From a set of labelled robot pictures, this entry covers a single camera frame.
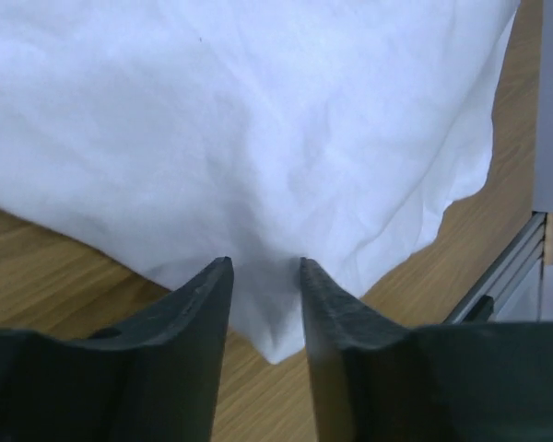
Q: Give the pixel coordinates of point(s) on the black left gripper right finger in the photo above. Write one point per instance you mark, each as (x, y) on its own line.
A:
(375, 380)

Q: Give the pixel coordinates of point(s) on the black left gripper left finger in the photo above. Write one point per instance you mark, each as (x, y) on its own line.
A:
(151, 377)

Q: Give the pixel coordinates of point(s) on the white printed tank top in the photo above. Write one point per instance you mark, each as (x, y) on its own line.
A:
(169, 133)

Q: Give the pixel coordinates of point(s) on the aluminium table edge rail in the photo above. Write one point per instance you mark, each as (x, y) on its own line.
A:
(510, 290)

